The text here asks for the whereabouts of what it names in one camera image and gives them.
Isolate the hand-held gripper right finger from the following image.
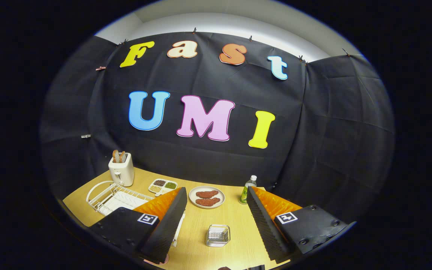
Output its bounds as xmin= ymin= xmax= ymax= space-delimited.
xmin=247 ymin=186 xmax=356 ymax=264

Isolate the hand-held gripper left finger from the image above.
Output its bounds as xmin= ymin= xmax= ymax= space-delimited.
xmin=88 ymin=187 xmax=188 ymax=265

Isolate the pink plate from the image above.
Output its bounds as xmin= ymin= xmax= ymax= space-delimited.
xmin=143 ymin=254 xmax=170 ymax=266

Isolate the metal wire basket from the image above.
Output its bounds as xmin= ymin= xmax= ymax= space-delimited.
xmin=206 ymin=224 xmax=231 ymax=248

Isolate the white wire dish rack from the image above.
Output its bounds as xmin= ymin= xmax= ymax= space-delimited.
xmin=86 ymin=181 xmax=186 ymax=248

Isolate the white divided dish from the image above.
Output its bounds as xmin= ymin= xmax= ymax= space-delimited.
xmin=148 ymin=178 xmax=178 ymax=197

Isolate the white round plate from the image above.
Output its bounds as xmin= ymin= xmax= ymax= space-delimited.
xmin=189 ymin=186 xmax=226 ymax=209

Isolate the green label drink bottle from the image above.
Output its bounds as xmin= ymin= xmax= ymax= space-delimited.
xmin=239 ymin=175 xmax=258 ymax=205

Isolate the white toaster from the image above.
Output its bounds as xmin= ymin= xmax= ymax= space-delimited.
xmin=108 ymin=152 xmax=135 ymax=187

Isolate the black backdrop cloth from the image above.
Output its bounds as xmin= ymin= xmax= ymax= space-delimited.
xmin=40 ymin=31 xmax=396 ymax=225

